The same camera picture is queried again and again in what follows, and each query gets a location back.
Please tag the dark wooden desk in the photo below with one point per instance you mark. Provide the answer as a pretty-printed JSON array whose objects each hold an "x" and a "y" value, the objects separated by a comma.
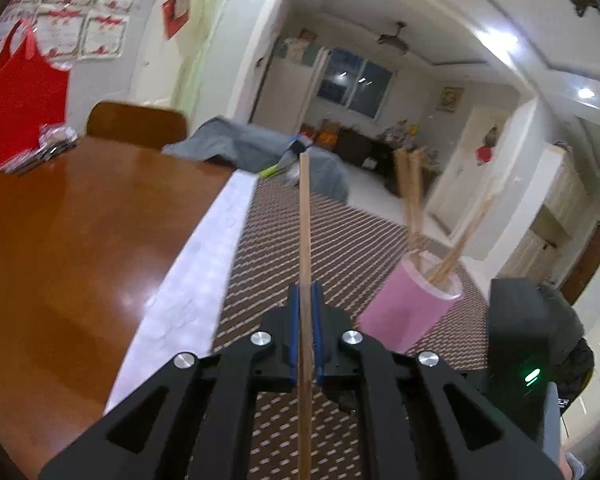
[{"x": 360, "y": 150}]

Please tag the white door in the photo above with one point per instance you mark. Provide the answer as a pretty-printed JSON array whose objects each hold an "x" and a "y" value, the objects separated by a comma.
[{"x": 467, "y": 180}]

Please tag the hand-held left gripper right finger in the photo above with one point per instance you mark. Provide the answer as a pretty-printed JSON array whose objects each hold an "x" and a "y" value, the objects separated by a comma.
[{"x": 319, "y": 330}]

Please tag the red diamond wall decoration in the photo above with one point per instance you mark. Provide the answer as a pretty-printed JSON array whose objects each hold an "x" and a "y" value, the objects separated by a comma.
[{"x": 176, "y": 12}]

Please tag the wooden chair back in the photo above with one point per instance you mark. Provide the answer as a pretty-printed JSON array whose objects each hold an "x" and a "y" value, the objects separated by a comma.
[{"x": 135, "y": 122}]

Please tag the white refrigerator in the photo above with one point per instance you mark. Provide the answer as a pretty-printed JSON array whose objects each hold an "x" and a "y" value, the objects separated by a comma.
[{"x": 285, "y": 90}]

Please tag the plastic bag of pens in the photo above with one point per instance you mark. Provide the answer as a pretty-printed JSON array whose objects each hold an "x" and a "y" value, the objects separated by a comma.
[{"x": 45, "y": 147}]

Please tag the single light wooden chopstick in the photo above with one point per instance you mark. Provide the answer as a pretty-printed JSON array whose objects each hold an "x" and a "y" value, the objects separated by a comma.
[{"x": 304, "y": 240}]

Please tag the ceiling fan light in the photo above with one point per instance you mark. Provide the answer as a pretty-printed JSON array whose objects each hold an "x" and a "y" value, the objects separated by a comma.
[{"x": 394, "y": 40}]

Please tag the white cabinet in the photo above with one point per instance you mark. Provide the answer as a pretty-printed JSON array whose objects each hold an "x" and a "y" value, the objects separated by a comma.
[{"x": 555, "y": 200}]

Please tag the pink cup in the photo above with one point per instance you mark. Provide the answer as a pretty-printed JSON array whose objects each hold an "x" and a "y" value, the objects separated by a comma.
[{"x": 410, "y": 310}]

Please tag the group of wall certificates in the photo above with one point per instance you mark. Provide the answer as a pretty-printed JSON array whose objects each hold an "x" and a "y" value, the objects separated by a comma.
[{"x": 80, "y": 10}]

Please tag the red hanging door decoration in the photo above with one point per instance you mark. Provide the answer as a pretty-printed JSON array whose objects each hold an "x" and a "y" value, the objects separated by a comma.
[{"x": 486, "y": 150}]

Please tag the brown door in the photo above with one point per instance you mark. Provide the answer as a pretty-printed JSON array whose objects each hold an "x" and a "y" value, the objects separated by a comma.
[{"x": 590, "y": 260}]

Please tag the grey jacket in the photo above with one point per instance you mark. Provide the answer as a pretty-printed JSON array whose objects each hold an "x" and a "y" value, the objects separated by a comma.
[{"x": 240, "y": 142}]

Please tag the small framed painting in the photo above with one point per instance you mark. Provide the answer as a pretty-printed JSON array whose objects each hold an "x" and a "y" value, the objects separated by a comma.
[{"x": 450, "y": 99}]

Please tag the orange cardboard box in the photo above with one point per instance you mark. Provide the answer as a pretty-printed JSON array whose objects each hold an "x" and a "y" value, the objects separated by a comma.
[{"x": 328, "y": 136}]

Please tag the window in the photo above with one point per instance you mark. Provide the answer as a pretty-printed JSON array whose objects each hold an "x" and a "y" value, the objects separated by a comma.
[{"x": 355, "y": 82}]

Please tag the person's right forearm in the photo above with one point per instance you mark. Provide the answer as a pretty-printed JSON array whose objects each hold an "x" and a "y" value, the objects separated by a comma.
[{"x": 554, "y": 435}]

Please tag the light green curtain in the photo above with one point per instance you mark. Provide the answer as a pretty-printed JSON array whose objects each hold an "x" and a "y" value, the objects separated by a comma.
[{"x": 200, "y": 35}]

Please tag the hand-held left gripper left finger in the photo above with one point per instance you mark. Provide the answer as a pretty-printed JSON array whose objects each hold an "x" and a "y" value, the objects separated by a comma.
[{"x": 292, "y": 330}]

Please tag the dark jacket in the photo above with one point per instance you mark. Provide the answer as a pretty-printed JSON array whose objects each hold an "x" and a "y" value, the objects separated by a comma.
[{"x": 570, "y": 340}]

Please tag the bunch of wooden chopsticks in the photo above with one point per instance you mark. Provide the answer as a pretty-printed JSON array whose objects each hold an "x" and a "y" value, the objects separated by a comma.
[{"x": 412, "y": 200}]

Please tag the brown polka dot tablecloth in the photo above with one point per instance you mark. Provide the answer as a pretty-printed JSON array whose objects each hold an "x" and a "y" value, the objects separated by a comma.
[{"x": 280, "y": 240}]

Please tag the red felt bag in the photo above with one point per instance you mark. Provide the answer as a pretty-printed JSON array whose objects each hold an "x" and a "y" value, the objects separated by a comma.
[{"x": 20, "y": 105}]

